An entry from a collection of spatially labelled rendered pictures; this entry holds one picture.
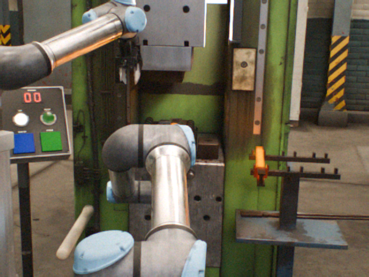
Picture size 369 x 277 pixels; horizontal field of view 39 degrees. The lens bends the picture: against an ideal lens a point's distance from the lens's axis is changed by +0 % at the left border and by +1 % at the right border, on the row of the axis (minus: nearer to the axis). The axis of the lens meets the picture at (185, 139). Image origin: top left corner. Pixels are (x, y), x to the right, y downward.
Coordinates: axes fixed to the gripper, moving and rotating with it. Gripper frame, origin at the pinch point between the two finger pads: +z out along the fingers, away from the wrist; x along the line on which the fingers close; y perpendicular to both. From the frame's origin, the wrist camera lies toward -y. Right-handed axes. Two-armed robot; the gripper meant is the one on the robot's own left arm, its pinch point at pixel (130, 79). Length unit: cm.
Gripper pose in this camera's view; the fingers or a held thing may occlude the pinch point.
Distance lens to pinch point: 195.7
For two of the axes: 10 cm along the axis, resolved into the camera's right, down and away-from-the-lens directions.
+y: -0.4, 6.5, -7.6
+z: 0.0, 7.6, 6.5
